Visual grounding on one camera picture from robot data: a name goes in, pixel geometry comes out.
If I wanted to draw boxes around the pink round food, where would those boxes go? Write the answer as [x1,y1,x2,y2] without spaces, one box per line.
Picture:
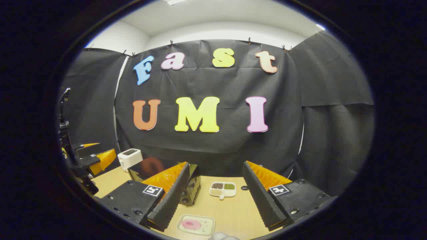
[181,219,202,230]

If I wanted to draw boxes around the white divided dish with grains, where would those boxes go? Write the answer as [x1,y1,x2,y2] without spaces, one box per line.
[209,182,237,200]

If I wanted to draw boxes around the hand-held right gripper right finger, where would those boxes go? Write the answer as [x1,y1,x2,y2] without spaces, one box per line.
[243,161,332,231]

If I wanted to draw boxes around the black electric oven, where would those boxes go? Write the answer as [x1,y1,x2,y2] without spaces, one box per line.
[128,157,201,206]

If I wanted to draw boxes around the black backdrop cloth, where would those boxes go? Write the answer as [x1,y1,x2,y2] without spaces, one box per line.
[58,31,375,197]

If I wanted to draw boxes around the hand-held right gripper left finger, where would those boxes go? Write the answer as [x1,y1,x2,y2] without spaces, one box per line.
[99,162,190,232]

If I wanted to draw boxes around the white square plate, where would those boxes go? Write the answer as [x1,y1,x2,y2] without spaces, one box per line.
[176,214,216,236]

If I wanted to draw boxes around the white toaster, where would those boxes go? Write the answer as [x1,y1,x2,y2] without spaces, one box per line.
[117,148,144,173]

